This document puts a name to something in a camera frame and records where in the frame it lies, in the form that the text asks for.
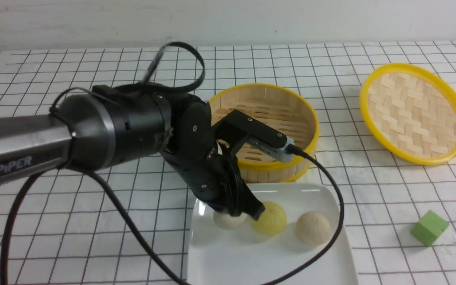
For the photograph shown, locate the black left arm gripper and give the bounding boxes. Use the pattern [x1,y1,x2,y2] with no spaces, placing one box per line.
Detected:
[161,95,265,221]

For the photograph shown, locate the white steamed bun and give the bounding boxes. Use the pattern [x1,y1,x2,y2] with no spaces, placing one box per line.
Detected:
[295,211,332,247]
[213,211,248,230]

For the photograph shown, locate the yellow steamed bun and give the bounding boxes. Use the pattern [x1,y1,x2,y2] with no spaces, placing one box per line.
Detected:
[252,201,287,237]

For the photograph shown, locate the bamboo steamer lid yellow rim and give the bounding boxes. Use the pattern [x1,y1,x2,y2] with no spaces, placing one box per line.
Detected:
[359,63,456,165]

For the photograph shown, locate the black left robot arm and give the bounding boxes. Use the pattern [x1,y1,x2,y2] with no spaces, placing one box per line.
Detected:
[0,83,261,218]

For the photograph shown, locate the white square ceramic plate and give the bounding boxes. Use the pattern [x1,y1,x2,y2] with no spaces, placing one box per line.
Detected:
[187,183,340,285]

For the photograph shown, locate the bamboo steamer basket yellow rim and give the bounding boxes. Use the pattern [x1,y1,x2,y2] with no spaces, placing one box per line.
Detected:
[209,84,320,183]

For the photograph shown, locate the white grid-pattern tablecloth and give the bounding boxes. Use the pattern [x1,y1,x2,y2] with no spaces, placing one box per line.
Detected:
[0,40,456,285]

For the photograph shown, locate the green foam cube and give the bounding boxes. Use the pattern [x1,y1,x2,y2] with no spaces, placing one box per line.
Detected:
[410,210,449,247]

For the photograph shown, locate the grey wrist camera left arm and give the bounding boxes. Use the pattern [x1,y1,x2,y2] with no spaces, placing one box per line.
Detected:
[213,110,294,163]

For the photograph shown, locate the black camera cable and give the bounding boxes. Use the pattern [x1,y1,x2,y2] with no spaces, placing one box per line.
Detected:
[0,42,345,285]

